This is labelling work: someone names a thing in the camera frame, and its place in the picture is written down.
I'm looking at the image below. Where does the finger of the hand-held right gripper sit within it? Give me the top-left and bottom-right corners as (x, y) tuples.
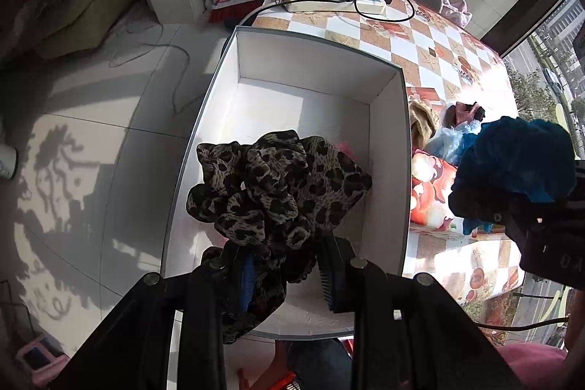
(449, 182), (542, 238)

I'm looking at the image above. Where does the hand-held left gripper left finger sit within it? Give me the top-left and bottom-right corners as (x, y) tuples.
(50, 241), (257, 390)

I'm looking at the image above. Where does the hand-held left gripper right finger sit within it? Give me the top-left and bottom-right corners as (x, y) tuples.
(317, 234), (526, 390)

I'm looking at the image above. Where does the dark blue scrunchie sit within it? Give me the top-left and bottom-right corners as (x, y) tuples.
(454, 116), (580, 235)

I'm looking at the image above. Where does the leopard print scrunchie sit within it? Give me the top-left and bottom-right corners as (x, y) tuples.
(186, 129), (373, 345)

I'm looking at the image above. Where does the white cardboard box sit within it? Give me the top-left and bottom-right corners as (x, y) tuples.
(160, 24), (414, 338)

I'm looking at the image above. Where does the floral tissue pack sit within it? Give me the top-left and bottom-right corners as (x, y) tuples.
(409, 149), (506, 240)

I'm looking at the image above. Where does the light blue fluffy scrunchie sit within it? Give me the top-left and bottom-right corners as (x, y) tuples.
(425, 120), (483, 164)

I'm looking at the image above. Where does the dark knitted sock roll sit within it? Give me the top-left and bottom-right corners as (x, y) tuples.
(445, 101), (486, 129)

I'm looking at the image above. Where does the beige cloth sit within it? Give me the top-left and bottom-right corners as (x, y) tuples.
(408, 100), (440, 151)

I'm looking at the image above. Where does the person's pink trouser leg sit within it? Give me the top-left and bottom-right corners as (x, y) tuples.
(496, 342), (581, 390)

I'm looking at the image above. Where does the checkered tablecloth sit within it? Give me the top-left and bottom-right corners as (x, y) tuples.
(250, 0), (526, 306)

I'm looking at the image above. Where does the pink fluffy garment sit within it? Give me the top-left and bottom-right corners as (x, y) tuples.
(441, 0), (473, 27)

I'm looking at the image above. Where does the pink stool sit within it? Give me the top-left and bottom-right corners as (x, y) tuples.
(16, 335), (69, 386)

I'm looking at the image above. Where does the white cup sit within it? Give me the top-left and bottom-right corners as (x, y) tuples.
(0, 143), (19, 181)

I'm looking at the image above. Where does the beige cushion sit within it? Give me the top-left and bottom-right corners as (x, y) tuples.
(34, 0), (142, 59)

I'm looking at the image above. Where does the thin floor cable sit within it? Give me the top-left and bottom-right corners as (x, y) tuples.
(107, 6), (202, 117)

